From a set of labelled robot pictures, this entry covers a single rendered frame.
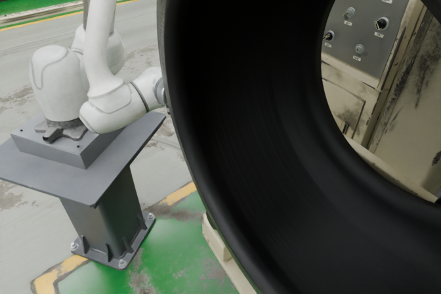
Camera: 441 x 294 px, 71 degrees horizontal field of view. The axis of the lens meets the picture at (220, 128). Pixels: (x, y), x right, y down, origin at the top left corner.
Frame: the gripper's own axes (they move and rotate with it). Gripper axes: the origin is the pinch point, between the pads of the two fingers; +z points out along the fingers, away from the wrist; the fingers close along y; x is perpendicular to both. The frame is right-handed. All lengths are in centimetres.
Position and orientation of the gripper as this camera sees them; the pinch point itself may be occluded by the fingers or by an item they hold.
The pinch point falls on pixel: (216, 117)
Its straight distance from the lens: 66.2
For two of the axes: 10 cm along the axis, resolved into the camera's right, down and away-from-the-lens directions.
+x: 1.3, 8.9, 4.4
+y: 8.5, -3.3, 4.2
